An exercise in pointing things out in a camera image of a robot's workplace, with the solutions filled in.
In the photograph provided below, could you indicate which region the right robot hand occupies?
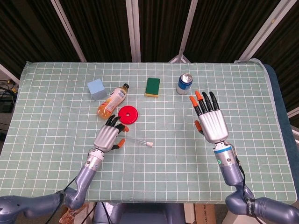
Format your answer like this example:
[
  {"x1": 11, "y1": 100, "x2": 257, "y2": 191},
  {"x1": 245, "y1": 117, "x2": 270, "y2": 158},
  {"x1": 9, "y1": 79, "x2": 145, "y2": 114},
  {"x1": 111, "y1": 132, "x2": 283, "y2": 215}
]
[{"x1": 189, "y1": 90, "x2": 230, "y2": 144}]

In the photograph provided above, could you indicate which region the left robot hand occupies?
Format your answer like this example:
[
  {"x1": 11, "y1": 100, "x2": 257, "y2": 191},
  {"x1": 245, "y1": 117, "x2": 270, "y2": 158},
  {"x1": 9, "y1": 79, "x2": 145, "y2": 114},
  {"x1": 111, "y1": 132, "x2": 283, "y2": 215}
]
[{"x1": 93, "y1": 114, "x2": 130, "y2": 154}]

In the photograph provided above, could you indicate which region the red plastic disc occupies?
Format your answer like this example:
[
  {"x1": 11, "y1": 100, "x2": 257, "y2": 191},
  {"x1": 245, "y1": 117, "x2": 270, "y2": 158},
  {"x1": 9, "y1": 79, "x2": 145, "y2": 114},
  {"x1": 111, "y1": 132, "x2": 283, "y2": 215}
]
[{"x1": 117, "y1": 105, "x2": 139, "y2": 125}]

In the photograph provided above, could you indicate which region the orange juice plastic bottle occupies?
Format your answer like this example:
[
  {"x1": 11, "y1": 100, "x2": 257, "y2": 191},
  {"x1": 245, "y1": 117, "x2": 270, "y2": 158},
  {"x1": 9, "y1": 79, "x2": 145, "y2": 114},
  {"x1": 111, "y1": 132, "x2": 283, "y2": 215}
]
[{"x1": 97, "y1": 83, "x2": 130, "y2": 120}]

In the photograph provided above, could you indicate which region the light blue foam cube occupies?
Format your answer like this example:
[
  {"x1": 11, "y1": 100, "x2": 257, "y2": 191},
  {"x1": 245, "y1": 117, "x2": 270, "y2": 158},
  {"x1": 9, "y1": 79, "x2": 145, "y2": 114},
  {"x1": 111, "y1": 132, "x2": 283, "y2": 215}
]
[{"x1": 87, "y1": 78, "x2": 108, "y2": 101}]

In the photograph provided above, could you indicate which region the blue and white soda can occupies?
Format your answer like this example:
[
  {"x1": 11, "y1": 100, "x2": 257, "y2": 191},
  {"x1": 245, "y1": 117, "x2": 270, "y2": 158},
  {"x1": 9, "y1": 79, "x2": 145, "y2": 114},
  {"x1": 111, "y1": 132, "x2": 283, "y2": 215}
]
[{"x1": 176, "y1": 73, "x2": 194, "y2": 95}]

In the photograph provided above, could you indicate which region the green checked tablecloth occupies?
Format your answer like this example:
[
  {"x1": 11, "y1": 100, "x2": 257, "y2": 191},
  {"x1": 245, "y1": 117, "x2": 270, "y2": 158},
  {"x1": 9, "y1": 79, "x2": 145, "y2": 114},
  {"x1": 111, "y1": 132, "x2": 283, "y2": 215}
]
[{"x1": 0, "y1": 61, "x2": 298, "y2": 203}]

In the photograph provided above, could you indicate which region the green and yellow sponge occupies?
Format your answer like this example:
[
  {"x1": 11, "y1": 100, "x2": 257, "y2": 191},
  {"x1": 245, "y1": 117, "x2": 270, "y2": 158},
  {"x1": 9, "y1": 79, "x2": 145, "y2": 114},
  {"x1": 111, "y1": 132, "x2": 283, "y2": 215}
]
[{"x1": 144, "y1": 77, "x2": 161, "y2": 98}]

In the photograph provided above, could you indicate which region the dark blue padded table edge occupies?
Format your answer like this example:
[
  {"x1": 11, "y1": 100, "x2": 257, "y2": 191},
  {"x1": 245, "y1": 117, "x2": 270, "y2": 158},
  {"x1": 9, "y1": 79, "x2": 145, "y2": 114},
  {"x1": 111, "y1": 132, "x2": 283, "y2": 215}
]
[{"x1": 263, "y1": 63, "x2": 299, "y2": 152}]

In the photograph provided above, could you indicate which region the printed snack bag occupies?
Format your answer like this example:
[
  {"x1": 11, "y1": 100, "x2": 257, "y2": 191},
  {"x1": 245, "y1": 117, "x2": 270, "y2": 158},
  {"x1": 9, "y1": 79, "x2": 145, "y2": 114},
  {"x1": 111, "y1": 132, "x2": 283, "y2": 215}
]
[{"x1": 59, "y1": 202, "x2": 89, "y2": 224}]

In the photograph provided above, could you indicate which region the grey robot torso base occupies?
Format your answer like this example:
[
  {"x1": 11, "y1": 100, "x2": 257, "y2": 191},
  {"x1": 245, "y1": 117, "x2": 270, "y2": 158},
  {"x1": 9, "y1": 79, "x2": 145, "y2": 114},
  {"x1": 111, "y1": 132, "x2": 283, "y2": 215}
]
[{"x1": 93, "y1": 202, "x2": 188, "y2": 224}]

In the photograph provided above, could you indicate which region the brown cardboard box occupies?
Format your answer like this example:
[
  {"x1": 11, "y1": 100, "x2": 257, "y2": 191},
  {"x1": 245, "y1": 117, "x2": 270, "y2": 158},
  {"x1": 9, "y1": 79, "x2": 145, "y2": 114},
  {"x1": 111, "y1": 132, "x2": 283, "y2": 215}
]
[{"x1": 193, "y1": 203, "x2": 231, "y2": 224}]

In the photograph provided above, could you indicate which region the black equipment box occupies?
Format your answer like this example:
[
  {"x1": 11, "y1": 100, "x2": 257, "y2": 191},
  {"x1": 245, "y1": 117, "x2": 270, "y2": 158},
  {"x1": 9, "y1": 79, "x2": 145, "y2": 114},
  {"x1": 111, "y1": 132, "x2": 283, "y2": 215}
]
[{"x1": 0, "y1": 92, "x2": 16, "y2": 113}]

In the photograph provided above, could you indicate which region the black pleated curtain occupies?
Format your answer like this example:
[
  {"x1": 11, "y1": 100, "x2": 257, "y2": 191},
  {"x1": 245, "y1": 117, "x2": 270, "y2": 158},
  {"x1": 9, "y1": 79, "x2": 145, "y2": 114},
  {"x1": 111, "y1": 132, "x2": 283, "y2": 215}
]
[{"x1": 0, "y1": 0, "x2": 299, "y2": 112}]

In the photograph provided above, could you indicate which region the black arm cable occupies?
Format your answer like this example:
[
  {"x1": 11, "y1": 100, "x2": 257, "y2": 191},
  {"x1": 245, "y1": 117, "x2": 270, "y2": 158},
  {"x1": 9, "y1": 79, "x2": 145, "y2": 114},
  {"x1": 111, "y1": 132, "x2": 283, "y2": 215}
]
[
  {"x1": 233, "y1": 146, "x2": 263, "y2": 224},
  {"x1": 50, "y1": 176, "x2": 78, "y2": 224}
]

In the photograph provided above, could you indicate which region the white partition frame post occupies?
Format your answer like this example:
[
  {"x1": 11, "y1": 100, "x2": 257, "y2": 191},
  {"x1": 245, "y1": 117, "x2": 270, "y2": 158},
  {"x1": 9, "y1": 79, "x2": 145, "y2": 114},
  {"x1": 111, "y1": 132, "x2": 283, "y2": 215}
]
[
  {"x1": 50, "y1": 0, "x2": 87, "y2": 63},
  {"x1": 235, "y1": 0, "x2": 289, "y2": 63},
  {"x1": 125, "y1": 0, "x2": 142, "y2": 63},
  {"x1": 0, "y1": 62, "x2": 21, "y2": 85},
  {"x1": 168, "y1": 0, "x2": 199, "y2": 63}
]

